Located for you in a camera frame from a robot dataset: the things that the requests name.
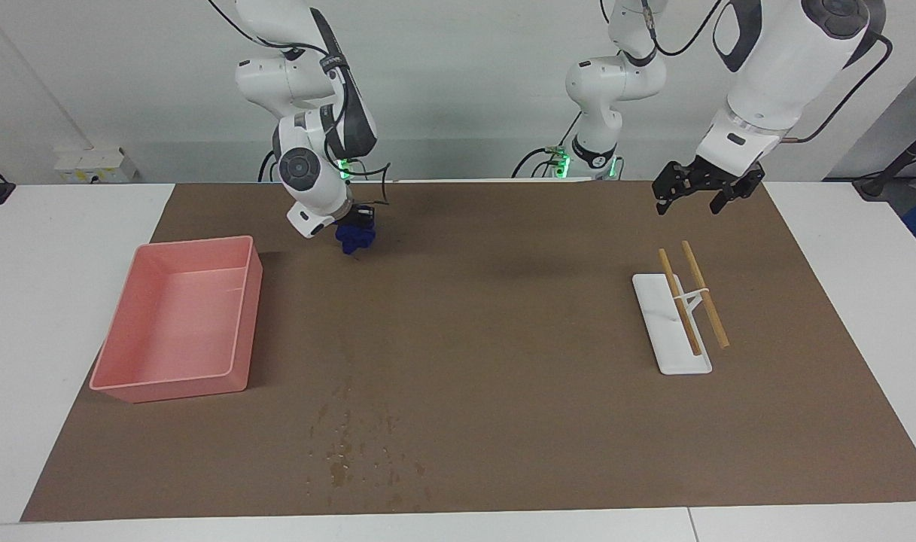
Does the black floor stand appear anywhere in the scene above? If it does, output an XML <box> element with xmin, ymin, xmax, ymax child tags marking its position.
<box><xmin>853</xmin><ymin>120</ymin><xmax>916</xmax><ymax>200</ymax></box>

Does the wooden rack rod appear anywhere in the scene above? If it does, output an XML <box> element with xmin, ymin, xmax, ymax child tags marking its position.
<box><xmin>658</xmin><ymin>248</ymin><xmax>703</xmax><ymax>357</ymax></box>
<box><xmin>680</xmin><ymin>240</ymin><xmax>731</xmax><ymax>349</ymax></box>

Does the white socket box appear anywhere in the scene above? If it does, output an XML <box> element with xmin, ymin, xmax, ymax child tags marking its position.
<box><xmin>54</xmin><ymin>146</ymin><xmax>139</xmax><ymax>184</ymax></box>

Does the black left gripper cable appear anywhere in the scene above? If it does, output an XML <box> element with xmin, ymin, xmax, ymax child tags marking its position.
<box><xmin>774</xmin><ymin>32</ymin><xmax>895</xmax><ymax>144</ymax></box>

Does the pink plastic bin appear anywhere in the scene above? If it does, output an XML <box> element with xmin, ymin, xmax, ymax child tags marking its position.
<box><xmin>89</xmin><ymin>235</ymin><xmax>264</xmax><ymax>404</ymax></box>

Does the blue towel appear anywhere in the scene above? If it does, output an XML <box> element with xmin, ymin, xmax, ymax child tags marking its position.
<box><xmin>335</xmin><ymin>221</ymin><xmax>377</xmax><ymax>257</ymax></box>

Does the brown table mat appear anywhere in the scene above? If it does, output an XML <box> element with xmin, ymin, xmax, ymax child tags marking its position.
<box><xmin>20</xmin><ymin>179</ymin><xmax>916</xmax><ymax>522</ymax></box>

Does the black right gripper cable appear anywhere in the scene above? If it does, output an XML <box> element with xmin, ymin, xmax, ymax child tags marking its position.
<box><xmin>343</xmin><ymin>160</ymin><xmax>392</xmax><ymax>208</ymax></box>

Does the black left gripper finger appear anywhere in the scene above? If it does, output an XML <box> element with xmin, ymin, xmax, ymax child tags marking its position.
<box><xmin>653</xmin><ymin>161</ymin><xmax>692</xmax><ymax>216</ymax></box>
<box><xmin>709</xmin><ymin>166</ymin><xmax>766</xmax><ymax>216</ymax></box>

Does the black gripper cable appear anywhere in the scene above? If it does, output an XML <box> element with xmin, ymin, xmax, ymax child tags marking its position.
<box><xmin>774</xmin><ymin>32</ymin><xmax>895</xmax><ymax>144</ymax></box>
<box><xmin>343</xmin><ymin>160</ymin><xmax>392</xmax><ymax>208</ymax></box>

